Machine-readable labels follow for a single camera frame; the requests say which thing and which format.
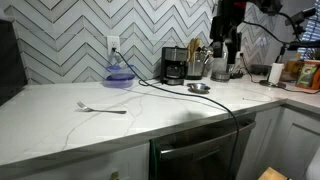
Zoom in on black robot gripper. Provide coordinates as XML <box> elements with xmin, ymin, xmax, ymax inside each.
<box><xmin>209</xmin><ymin>14</ymin><xmax>243</xmax><ymax>65</ymax></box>

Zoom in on glass coffee carafe black handle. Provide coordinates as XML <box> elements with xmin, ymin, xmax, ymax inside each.
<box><xmin>165</xmin><ymin>63</ymin><xmax>184</xmax><ymax>80</ymax></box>

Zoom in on black steel coffee machine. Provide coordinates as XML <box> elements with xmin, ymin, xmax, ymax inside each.
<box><xmin>160</xmin><ymin>46</ymin><xmax>189</xmax><ymax>86</ymax></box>

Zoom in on metal kitchen utensils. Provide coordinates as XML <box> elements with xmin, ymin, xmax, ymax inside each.
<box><xmin>200</xmin><ymin>45</ymin><xmax>215</xmax><ymax>65</ymax></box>

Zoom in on wooden spatula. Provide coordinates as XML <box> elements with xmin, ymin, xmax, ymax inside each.
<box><xmin>193</xmin><ymin>37</ymin><xmax>203</xmax><ymax>56</ymax></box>

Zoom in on wooden spoon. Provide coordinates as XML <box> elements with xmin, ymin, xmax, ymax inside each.
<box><xmin>187</xmin><ymin>39</ymin><xmax>196</xmax><ymax>63</ymax></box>

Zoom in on steel utensil holder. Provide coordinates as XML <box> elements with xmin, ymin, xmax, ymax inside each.
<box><xmin>186</xmin><ymin>51</ymin><xmax>206</xmax><ymax>81</ymax></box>

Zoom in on small steel bowl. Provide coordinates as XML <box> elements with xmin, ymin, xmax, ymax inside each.
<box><xmin>186</xmin><ymin>82</ymin><xmax>212</xmax><ymax>95</ymax></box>

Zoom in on white paper towel roll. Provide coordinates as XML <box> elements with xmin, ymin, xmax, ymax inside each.
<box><xmin>267</xmin><ymin>62</ymin><xmax>285</xmax><ymax>85</ymax></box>

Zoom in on black paper towel holder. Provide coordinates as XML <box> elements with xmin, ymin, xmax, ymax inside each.
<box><xmin>258</xmin><ymin>78</ymin><xmax>287</xmax><ymax>90</ymax></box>

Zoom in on orange bottle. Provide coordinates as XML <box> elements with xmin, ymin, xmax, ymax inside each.
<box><xmin>285</xmin><ymin>57</ymin><xmax>302</xmax><ymax>82</ymax></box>

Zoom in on green drink mix canister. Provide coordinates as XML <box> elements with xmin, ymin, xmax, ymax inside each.
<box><xmin>295</xmin><ymin>59</ymin><xmax>320</xmax><ymax>91</ymax></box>

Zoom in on grey cabinet door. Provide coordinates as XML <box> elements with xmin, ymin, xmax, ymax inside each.
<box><xmin>266</xmin><ymin>107</ymin><xmax>320</xmax><ymax>180</ymax></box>
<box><xmin>235</xmin><ymin>106</ymin><xmax>285</xmax><ymax>180</ymax></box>

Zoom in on wooden block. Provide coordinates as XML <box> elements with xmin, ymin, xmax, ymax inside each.
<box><xmin>257</xmin><ymin>166</ymin><xmax>290</xmax><ymax>180</ymax></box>

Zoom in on silver metal fork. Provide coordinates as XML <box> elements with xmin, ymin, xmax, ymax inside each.
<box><xmin>76</xmin><ymin>101</ymin><xmax>128</xmax><ymax>115</ymax></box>

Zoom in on black countertop appliance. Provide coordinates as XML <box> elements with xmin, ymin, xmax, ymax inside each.
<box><xmin>0</xmin><ymin>18</ymin><xmax>29</xmax><ymax>107</ymax></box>

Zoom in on thin black appliance cord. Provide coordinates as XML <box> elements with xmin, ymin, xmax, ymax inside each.
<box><xmin>240</xmin><ymin>53</ymin><xmax>320</xmax><ymax>96</ymax></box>

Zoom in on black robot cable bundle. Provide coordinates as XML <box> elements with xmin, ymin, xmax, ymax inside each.
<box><xmin>242</xmin><ymin>11</ymin><xmax>303</xmax><ymax>46</ymax></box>

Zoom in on black power cable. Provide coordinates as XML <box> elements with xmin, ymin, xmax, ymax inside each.
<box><xmin>111</xmin><ymin>48</ymin><xmax>241</xmax><ymax>180</ymax></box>

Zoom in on black camera on stand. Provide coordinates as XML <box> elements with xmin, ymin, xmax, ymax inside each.
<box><xmin>284</xmin><ymin>7</ymin><xmax>320</xmax><ymax>52</ymax></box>

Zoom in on white wall outlet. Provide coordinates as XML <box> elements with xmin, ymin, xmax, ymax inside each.
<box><xmin>106</xmin><ymin>35</ymin><xmax>121</xmax><ymax>56</ymax></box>

